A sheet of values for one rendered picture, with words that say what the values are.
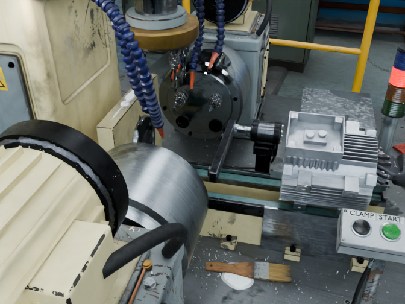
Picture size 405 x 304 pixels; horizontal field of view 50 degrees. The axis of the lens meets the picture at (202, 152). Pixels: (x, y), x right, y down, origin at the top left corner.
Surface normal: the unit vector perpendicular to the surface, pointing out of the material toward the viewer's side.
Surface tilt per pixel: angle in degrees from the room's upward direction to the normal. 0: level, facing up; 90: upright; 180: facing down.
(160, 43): 90
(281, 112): 0
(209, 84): 90
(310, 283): 0
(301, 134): 23
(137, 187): 13
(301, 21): 90
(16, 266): 50
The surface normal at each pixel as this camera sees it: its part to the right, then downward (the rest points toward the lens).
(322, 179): -0.08, -0.56
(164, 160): 0.34, -0.73
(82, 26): 0.97, 0.13
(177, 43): 0.49, 0.48
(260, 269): 0.00, -0.83
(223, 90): -0.23, 0.54
